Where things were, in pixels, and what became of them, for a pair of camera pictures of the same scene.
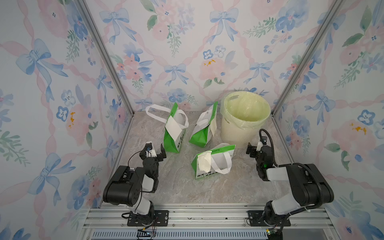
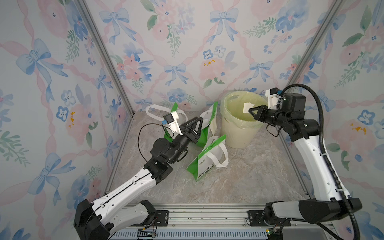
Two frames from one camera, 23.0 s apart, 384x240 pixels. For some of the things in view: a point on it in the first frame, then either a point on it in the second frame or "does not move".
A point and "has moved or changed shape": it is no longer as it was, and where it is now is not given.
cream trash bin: x=242 y=114 does not move
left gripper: x=163 y=152 -> x=186 y=131
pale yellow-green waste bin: x=245 y=109 does not move
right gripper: x=250 y=148 -> x=262 y=109
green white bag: x=217 y=161 has moved or changed shape
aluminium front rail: x=208 y=222 does not move
